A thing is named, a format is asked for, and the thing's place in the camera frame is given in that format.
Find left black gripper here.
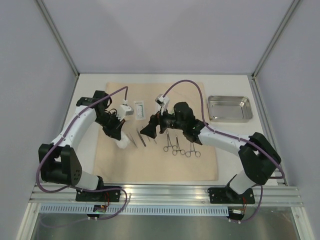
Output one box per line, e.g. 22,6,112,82
94,111,125,140

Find white gauze pad stack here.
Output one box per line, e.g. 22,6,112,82
115,135,131,149

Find suture packet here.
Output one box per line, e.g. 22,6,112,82
134,100,146,121

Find green mesh packet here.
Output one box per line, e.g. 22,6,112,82
168,106,175,115

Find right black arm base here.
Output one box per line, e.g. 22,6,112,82
207,186,256,205

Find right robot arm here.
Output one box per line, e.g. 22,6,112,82
140,102,281,203

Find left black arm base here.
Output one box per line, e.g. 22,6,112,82
75,186,121,203

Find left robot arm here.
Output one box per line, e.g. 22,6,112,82
36,90,133,201

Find curved tip steel tweezers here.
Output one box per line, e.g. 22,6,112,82
136,128,147,147

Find thin steel tweezers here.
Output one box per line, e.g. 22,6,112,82
127,133,138,148

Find left steel hemostat forceps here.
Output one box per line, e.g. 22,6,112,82
163,131,177,152

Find small middle hemostat forceps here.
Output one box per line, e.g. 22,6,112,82
172,134,186,156

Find beige cloth mat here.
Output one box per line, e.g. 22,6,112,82
93,83,219,183

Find right long needle holder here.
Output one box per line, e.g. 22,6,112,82
185,142,201,158

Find stainless steel tray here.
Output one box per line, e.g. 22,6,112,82
207,95,253,123

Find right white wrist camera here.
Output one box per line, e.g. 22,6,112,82
155,94,170,115

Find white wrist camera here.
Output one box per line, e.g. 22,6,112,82
117,104,134,119
155,94,170,115

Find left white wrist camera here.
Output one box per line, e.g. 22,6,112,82
117,104,134,119

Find slotted cable duct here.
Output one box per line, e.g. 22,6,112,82
39,203,229,217

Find left aluminium frame post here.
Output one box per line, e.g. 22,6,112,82
34,0,80,80

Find aluminium frame post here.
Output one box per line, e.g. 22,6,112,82
251,0,302,80
34,0,80,80

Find aluminium mounting rail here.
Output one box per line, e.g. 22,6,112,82
29,184,304,207

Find right aluminium frame post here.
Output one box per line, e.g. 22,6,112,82
251,0,302,80

